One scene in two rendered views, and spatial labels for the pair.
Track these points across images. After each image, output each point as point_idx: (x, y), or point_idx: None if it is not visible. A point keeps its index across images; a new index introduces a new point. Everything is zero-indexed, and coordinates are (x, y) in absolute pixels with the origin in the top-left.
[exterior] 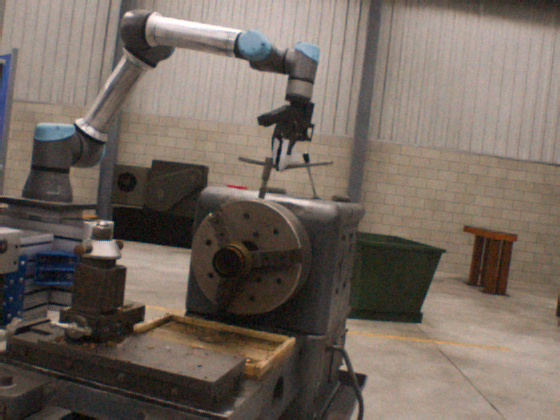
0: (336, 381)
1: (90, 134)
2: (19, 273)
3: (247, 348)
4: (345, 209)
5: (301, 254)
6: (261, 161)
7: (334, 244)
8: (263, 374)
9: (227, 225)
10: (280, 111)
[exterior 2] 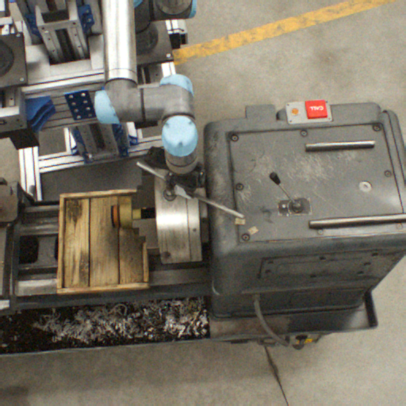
0: (344, 303)
1: (158, 6)
2: (81, 99)
3: (113, 264)
4: (254, 254)
5: (169, 254)
6: (158, 176)
7: (218, 267)
8: (68, 293)
9: (143, 189)
10: (158, 161)
